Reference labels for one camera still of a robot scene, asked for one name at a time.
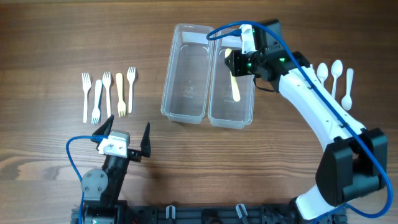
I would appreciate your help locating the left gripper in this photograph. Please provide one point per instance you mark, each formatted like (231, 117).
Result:
(136, 155)

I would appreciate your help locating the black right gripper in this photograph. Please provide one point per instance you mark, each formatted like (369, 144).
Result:
(237, 67)

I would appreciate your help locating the yellow plastic spoon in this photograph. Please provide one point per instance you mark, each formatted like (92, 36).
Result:
(234, 84)

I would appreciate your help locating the white plastic spoon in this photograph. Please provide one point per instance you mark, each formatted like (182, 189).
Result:
(346, 101)
(322, 73)
(336, 71)

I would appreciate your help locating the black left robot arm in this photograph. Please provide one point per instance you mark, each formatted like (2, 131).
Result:
(101, 187)

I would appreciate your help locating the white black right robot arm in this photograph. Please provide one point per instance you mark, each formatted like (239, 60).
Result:
(354, 159)

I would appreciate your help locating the right clear plastic container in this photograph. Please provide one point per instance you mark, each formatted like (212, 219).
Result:
(223, 111)

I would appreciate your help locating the clear plastic container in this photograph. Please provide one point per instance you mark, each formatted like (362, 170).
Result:
(223, 111)
(188, 74)

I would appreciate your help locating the left clear plastic container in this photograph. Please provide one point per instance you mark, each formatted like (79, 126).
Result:
(188, 74)

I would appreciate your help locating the yellow plastic fork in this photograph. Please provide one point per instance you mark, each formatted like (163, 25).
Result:
(121, 103)

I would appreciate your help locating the white plastic fork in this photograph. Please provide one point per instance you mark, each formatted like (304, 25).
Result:
(131, 77)
(107, 84)
(86, 84)
(96, 113)

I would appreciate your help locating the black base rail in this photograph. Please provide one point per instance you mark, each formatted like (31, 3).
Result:
(264, 214)

